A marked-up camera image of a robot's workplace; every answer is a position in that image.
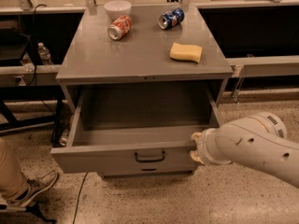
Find blue soda can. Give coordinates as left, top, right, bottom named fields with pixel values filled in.
left=158, top=7, right=185, bottom=30

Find black floor cable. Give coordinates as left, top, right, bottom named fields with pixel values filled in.
left=71, top=172, right=90, bottom=224

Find khaki trouser leg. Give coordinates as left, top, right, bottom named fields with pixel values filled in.
left=0, top=140, right=28, bottom=201

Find grey drawer cabinet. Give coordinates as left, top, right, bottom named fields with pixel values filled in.
left=55, top=3, right=234, bottom=181

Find yellow sponge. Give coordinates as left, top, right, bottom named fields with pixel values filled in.
left=170, top=43, right=203, bottom=63

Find grey top drawer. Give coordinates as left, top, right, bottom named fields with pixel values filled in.
left=51, top=89, right=219, bottom=178

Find snack packets on floor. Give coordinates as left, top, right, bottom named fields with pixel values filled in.
left=59, top=129, right=69, bottom=147

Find grey metal rail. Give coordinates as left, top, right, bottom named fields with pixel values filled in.
left=226, top=55, right=299, bottom=77

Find orange soda can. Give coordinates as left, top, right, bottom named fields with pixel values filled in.
left=107, top=15, right=132, bottom=40

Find clear water bottle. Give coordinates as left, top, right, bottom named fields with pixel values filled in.
left=37, top=42, right=53, bottom=66

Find white bowl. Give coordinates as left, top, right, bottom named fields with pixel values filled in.
left=104, top=0, right=132, bottom=20

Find black table frame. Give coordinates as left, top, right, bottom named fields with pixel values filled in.
left=0, top=87, right=64, bottom=143

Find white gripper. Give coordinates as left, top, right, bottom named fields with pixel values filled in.
left=190, top=128, right=231, bottom=165

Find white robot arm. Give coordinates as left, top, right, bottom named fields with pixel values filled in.
left=190, top=112, right=299, bottom=188

